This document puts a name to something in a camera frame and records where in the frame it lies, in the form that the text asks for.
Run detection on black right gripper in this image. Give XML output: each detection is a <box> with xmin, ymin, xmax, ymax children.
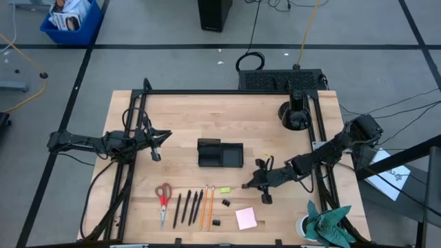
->
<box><xmin>242</xmin><ymin>158</ymin><xmax>294</xmax><ymax>205</ymax></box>

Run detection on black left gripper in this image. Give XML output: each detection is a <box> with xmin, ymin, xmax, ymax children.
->
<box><xmin>136</xmin><ymin>116</ymin><xmax>172</xmax><ymax>163</ymax></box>

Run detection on pink sticky note pad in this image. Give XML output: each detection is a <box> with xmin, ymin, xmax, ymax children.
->
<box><xmin>235</xmin><ymin>207</ymin><xmax>258</xmax><ymax>231</ymax></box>

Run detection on black mesh desk organizer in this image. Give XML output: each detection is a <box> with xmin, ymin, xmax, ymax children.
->
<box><xmin>197</xmin><ymin>138</ymin><xmax>245</xmax><ymax>169</ymax></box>

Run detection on yellow pencil with eraser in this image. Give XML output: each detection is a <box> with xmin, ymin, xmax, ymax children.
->
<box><xmin>206</xmin><ymin>185</ymin><xmax>216</xmax><ymax>231</ymax></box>
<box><xmin>199</xmin><ymin>185</ymin><xmax>209</xmax><ymax>231</ymax></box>

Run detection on black pen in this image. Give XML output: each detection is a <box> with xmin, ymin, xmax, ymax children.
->
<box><xmin>187</xmin><ymin>191</ymin><xmax>199</xmax><ymax>227</ymax></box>
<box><xmin>172</xmin><ymin>193</ymin><xmax>182</xmax><ymax>229</ymax></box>
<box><xmin>192</xmin><ymin>189</ymin><xmax>204</xmax><ymax>224</ymax></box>
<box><xmin>181</xmin><ymin>189</ymin><xmax>192</xmax><ymax>224</ymax></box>

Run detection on red-handled scissors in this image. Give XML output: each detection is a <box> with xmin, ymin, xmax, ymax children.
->
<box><xmin>154</xmin><ymin>183</ymin><xmax>172</xmax><ymax>230</ymax></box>

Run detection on green plant in white pot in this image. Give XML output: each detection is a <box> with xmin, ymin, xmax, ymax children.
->
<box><xmin>295</xmin><ymin>200</ymin><xmax>356</xmax><ymax>248</ymax></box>

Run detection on black perforated metal case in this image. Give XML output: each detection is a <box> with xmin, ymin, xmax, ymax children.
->
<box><xmin>238</xmin><ymin>68</ymin><xmax>328</xmax><ymax>92</ymax></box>

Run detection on blue plastic bin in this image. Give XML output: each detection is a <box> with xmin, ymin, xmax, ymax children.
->
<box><xmin>39</xmin><ymin>0</ymin><xmax>104</xmax><ymax>45</ymax></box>

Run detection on black computer tower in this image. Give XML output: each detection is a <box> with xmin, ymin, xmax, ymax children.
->
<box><xmin>197</xmin><ymin>0</ymin><xmax>234</xmax><ymax>33</ymax></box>

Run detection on white printed paper sheet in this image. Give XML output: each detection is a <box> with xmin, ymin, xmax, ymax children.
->
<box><xmin>364</xmin><ymin>147</ymin><xmax>412</xmax><ymax>202</ymax></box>

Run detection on black metal stand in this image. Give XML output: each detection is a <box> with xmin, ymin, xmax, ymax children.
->
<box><xmin>354</xmin><ymin>134</ymin><xmax>441</xmax><ymax>248</ymax></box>

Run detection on printed magazines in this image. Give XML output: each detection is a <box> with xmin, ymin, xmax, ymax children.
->
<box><xmin>48</xmin><ymin>0</ymin><xmax>91</xmax><ymax>32</ymax></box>

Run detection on grey table foot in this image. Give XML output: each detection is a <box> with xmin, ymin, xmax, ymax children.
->
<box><xmin>0</xmin><ymin>80</ymin><xmax>29</xmax><ymax>93</ymax></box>

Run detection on black caster wheel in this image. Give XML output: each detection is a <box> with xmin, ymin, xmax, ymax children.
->
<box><xmin>0</xmin><ymin>112</ymin><xmax>13</xmax><ymax>134</ymax></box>

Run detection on looped black arm cable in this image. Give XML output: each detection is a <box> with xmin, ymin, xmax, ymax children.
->
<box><xmin>122</xmin><ymin>107</ymin><xmax>152</xmax><ymax>134</ymax></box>

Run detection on long black cable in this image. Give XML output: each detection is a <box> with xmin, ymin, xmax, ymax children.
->
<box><xmin>79</xmin><ymin>160</ymin><xmax>116</xmax><ymax>240</ymax></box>

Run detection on coiled black cable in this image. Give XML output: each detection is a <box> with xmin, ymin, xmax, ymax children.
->
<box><xmin>235</xmin><ymin>0</ymin><xmax>266</xmax><ymax>73</ymax></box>

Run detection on yellow cable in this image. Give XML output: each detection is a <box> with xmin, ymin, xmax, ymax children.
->
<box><xmin>0</xmin><ymin>32</ymin><xmax>49</xmax><ymax>114</ymax></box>
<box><xmin>296</xmin><ymin>0</ymin><xmax>321</xmax><ymax>67</ymax></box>

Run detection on thin black floor cable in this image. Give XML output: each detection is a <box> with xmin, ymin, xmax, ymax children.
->
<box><xmin>339</xmin><ymin>87</ymin><xmax>441</xmax><ymax>116</ymax></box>
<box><xmin>340</xmin><ymin>99</ymin><xmax>441</xmax><ymax>120</ymax></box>

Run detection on tangled black cables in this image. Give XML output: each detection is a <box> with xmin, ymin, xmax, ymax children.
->
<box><xmin>244</xmin><ymin>0</ymin><xmax>330</xmax><ymax>13</ymax></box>

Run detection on white cable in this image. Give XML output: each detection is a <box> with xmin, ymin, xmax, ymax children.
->
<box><xmin>0</xmin><ymin>0</ymin><xmax>18</xmax><ymax>55</ymax></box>

